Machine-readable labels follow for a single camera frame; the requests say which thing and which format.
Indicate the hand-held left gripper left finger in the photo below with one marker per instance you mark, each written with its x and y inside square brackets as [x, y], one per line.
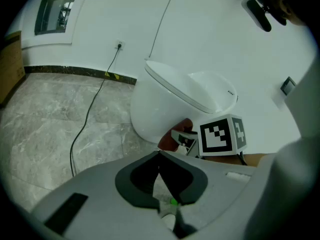
[125, 184]

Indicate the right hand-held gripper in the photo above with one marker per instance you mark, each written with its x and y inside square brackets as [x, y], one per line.
[217, 136]

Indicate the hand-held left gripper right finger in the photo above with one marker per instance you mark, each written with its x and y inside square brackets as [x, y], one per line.
[192, 184]

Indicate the red-brown cloth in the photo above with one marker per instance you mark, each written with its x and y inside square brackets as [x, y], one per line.
[170, 139]

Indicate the white oval basin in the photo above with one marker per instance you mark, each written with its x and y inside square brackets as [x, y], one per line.
[155, 104]

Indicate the green bottle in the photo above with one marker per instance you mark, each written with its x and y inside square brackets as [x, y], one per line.
[173, 201]

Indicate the white shoe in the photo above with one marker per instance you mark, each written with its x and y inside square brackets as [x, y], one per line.
[168, 221]

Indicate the yellow and black hazard tape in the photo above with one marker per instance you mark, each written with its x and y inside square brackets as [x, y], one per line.
[112, 75]

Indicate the brown cardboard box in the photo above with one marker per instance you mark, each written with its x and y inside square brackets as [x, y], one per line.
[10, 66]

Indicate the person's face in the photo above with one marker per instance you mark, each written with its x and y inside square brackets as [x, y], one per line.
[292, 11]

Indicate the white wall outlet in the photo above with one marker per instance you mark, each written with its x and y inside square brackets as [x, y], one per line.
[148, 58]

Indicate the white wall socket with plug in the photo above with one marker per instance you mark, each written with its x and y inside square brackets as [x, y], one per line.
[120, 45]

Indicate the black wall panel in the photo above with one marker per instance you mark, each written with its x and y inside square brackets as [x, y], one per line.
[288, 86]

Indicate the black head-worn camera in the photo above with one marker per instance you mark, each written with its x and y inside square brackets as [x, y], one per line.
[258, 12]

